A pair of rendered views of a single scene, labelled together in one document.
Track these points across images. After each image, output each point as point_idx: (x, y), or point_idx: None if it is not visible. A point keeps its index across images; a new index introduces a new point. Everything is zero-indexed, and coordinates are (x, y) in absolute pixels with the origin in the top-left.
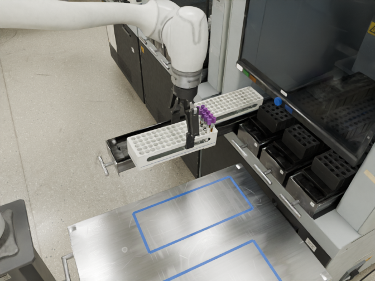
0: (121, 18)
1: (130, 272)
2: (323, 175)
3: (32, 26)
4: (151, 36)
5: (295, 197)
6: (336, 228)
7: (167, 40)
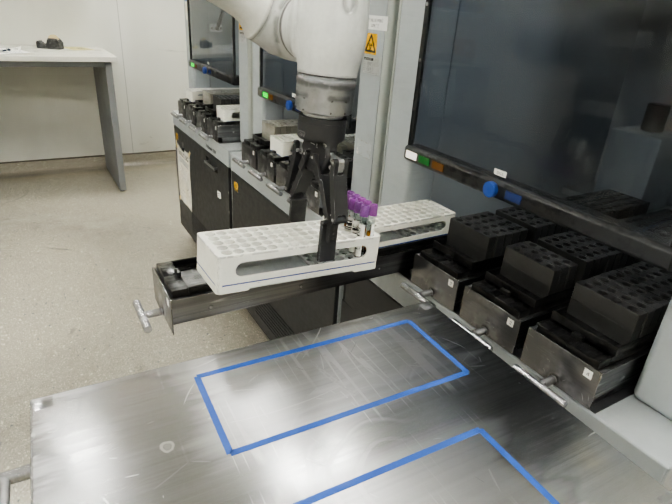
0: None
1: (177, 496)
2: (600, 318)
3: None
4: (260, 34)
5: (545, 372)
6: (647, 429)
7: (292, 19)
